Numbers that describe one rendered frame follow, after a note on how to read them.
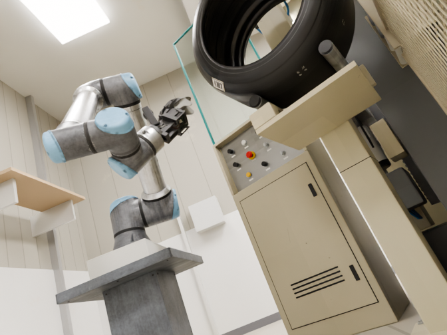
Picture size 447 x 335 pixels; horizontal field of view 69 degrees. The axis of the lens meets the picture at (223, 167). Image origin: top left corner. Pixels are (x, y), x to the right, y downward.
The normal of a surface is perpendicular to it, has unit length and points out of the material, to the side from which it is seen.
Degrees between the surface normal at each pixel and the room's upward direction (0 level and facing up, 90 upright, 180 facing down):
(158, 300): 90
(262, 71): 100
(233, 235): 90
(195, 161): 90
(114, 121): 73
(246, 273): 90
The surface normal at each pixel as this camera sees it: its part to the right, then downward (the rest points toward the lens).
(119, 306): -0.19, -0.32
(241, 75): -0.59, 0.07
